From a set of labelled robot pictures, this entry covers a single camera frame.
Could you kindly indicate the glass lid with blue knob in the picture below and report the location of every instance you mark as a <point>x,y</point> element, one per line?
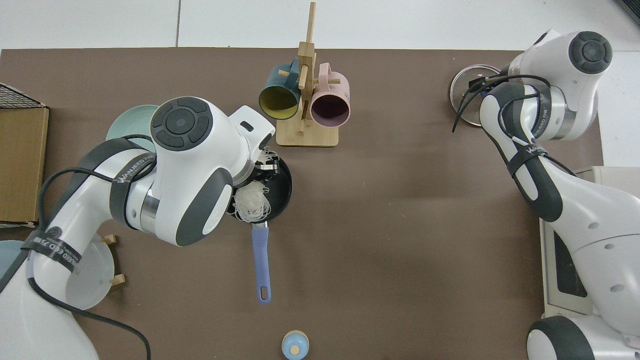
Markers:
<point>462,90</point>

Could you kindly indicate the white vermicelli bundle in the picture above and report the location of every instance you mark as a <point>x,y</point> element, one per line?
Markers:
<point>250,200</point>

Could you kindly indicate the teal plate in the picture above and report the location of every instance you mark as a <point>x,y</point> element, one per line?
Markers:
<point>125,127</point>

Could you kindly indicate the wooden plate rack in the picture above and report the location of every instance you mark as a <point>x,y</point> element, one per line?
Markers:
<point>111,239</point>

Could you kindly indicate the grey plate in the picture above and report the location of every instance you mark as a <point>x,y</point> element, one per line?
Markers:
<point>95,270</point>

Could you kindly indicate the light blue plate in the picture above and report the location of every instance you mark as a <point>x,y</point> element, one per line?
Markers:
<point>7,257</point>

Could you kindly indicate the wooden cup stand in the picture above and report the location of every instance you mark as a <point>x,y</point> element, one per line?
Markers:
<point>307,135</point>

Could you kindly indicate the dark teal cup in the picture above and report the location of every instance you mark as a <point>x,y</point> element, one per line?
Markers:
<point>275,80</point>

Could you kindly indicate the pink cup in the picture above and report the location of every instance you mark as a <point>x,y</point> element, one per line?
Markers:
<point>335,85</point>

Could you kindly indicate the brown table cloth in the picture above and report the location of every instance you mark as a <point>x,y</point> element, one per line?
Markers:
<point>400,225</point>

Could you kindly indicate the black equipment edge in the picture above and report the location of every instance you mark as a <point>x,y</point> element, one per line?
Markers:
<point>634,6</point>

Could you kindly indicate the small blue round thing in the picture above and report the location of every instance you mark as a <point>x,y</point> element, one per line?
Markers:
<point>295,345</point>

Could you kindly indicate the pale toaster oven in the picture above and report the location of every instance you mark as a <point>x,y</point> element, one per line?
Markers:
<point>565,270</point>

